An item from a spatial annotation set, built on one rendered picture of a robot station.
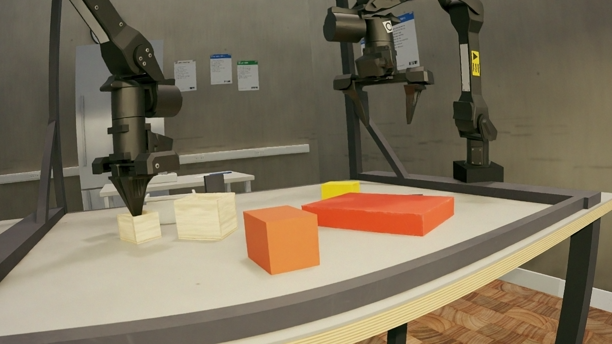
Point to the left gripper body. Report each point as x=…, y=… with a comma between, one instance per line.
x=413, y=75

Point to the yellow block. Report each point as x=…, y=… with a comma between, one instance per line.
x=331, y=189

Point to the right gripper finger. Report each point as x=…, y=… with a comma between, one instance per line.
x=135, y=190
x=118, y=185

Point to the orange cube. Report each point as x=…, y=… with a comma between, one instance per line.
x=282, y=239

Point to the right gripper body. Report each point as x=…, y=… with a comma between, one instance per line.
x=129, y=140

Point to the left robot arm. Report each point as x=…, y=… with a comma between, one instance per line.
x=470, y=111

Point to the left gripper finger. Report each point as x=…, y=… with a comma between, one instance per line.
x=360, y=99
x=412, y=92

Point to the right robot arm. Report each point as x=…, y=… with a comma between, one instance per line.
x=128, y=55

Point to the white open box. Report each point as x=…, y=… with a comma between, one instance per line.
x=164, y=205

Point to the flat red-orange board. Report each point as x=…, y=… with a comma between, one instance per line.
x=412, y=215

